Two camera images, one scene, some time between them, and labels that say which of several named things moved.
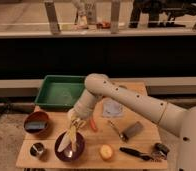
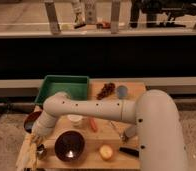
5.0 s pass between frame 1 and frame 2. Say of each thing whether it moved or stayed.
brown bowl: stayed
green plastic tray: stayed
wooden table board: stayed
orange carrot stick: stayed
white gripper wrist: moved
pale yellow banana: moved
